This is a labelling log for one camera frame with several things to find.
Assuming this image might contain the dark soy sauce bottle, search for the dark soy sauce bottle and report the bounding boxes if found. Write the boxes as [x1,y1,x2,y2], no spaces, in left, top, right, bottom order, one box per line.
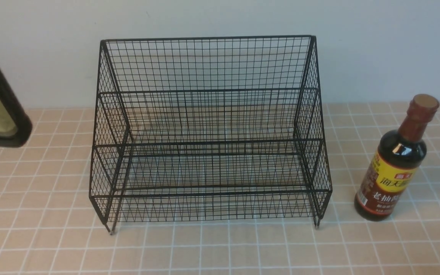
[353,94,440,222]

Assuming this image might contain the black wire mesh rack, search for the black wire mesh rack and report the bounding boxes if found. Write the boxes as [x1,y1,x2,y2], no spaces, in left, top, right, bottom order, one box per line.
[89,35,332,234]

